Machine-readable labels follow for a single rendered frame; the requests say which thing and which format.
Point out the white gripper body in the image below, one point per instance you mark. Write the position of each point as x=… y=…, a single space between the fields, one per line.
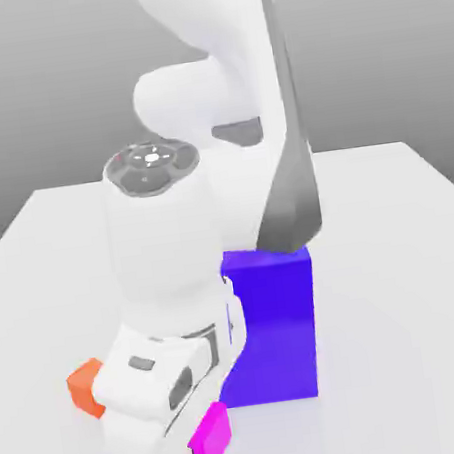
x=135 y=449

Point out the small orange cube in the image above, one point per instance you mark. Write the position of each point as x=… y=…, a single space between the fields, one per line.
x=83 y=387

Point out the small magenta cube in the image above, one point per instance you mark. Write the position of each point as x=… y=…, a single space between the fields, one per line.
x=210 y=439

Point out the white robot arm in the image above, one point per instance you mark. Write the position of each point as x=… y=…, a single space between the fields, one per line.
x=164 y=239

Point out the large blue box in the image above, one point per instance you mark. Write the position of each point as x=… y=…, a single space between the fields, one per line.
x=276 y=325

